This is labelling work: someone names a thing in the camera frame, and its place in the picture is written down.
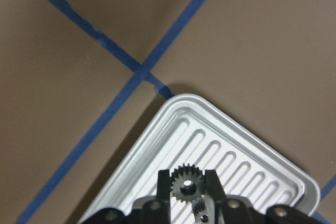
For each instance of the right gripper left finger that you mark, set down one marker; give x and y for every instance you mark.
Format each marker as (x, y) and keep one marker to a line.
(163, 196)

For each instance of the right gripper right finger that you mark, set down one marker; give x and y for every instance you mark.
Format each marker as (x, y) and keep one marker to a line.
(214, 197)

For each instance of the black bearing gear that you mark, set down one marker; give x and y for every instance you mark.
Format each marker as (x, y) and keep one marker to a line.
(187, 183)

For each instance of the silver metal tray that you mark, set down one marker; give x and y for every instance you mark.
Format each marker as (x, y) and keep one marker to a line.
(188, 130)

